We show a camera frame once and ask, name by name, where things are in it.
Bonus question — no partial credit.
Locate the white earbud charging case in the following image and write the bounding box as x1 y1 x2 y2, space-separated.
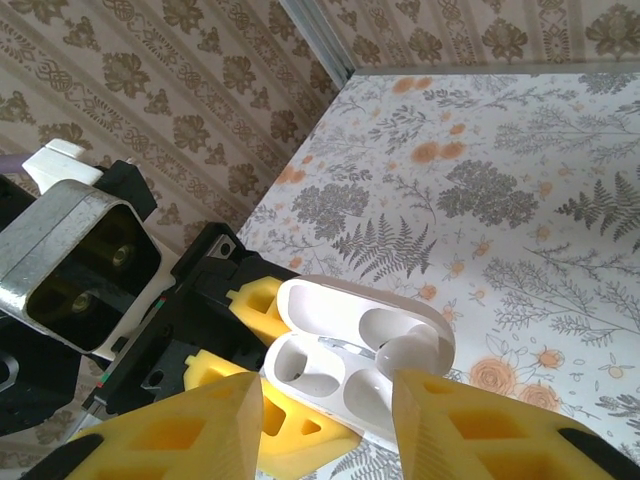
258 273 457 444

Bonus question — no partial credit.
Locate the white wireless earbud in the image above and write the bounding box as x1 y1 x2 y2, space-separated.
375 324 444 375

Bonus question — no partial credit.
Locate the aluminium corner post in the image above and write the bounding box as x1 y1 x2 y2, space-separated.
278 0 357 87

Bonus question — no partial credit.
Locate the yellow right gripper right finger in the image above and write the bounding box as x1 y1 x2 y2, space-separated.
391 368 617 480

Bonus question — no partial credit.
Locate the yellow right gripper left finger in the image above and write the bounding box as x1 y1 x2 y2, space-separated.
27 372 265 480

